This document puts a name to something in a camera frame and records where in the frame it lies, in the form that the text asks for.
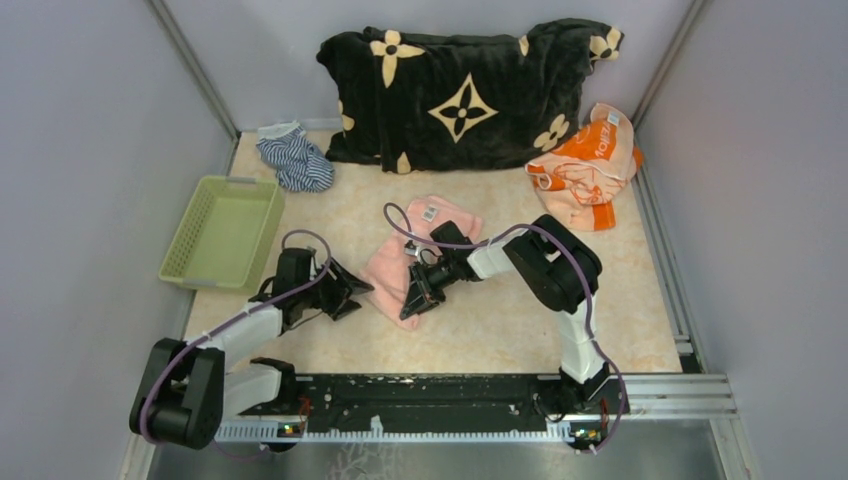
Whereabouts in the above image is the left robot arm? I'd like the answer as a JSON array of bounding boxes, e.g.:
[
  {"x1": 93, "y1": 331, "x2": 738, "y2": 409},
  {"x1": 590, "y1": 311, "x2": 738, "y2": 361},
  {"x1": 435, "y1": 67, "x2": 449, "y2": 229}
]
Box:
[{"x1": 128, "y1": 247, "x2": 374, "y2": 450}]

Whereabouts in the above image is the black floral pillow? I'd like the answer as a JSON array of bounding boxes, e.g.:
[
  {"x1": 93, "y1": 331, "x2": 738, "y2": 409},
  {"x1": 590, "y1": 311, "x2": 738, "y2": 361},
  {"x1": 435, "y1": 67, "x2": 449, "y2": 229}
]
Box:
[{"x1": 316, "y1": 18, "x2": 624, "y2": 174}]

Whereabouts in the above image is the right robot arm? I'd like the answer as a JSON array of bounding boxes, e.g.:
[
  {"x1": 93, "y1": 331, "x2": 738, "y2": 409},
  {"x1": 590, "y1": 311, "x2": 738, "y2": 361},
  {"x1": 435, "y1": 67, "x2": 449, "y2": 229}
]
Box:
[{"x1": 399, "y1": 214, "x2": 614, "y2": 415}]

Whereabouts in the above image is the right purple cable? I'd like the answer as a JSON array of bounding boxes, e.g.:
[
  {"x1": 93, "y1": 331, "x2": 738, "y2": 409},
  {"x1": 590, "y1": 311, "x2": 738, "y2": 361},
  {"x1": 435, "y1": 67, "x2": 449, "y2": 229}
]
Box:
[{"x1": 382, "y1": 201, "x2": 627, "y2": 454}]

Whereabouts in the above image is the pink towel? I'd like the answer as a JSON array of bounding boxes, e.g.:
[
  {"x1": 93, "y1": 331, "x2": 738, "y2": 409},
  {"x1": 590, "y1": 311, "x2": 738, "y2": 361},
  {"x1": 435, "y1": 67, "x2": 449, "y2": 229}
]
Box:
[{"x1": 360, "y1": 195, "x2": 484, "y2": 331}]

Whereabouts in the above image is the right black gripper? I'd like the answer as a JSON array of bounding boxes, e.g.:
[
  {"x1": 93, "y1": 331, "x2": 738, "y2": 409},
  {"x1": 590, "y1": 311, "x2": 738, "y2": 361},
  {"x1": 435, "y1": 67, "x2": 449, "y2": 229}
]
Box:
[{"x1": 403, "y1": 254, "x2": 460, "y2": 321}]

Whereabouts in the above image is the orange white towel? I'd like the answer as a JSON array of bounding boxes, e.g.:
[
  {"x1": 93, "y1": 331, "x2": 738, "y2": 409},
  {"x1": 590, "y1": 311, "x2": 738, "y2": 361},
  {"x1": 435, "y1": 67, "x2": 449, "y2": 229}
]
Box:
[{"x1": 524, "y1": 103, "x2": 644, "y2": 231}]

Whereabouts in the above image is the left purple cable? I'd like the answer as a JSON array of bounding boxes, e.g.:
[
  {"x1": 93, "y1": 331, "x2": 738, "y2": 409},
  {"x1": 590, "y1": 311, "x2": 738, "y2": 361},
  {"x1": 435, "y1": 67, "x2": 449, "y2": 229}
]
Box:
[{"x1": 137, "y1": 229, "x2": 333, "y2": 463}]

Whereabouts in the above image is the blue striped cloth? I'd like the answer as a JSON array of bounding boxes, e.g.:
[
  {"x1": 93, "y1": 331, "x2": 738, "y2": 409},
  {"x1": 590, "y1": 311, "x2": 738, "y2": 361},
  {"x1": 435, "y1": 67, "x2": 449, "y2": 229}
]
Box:
[{"x1": 256, "y1": 121, "x2": 335, "y2": 193}]

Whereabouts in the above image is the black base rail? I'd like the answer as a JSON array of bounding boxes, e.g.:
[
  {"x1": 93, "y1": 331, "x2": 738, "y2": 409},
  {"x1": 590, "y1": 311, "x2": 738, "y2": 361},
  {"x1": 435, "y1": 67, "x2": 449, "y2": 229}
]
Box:
[{"x1": 244, "y1": 374, "x2": 630, "y2": 434}]

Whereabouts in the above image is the purple cable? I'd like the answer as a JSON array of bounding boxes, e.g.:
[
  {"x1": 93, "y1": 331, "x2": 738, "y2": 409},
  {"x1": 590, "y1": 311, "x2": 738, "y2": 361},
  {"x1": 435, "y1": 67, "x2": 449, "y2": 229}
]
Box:
[
  {"x1": 382, "y1": 201, "x2": 627, "y2": 454},
  {"x1": 137, "y1": 229, "x2": 333, "y2": 463}
]

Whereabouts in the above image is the green plastic basket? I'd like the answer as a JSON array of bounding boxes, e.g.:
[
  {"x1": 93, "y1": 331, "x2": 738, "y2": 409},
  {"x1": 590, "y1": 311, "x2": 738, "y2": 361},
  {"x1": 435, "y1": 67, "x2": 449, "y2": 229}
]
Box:
[{"x1": 158, "y1": 176, "x2": 284, "y2": 294}]

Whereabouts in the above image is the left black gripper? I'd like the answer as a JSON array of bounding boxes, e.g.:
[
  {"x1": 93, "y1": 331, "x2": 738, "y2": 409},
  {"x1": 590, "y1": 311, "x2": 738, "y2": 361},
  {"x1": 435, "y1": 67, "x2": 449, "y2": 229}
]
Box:
[{"x1": 298, "y1": 256, "x2": 372, "y2": 320}]

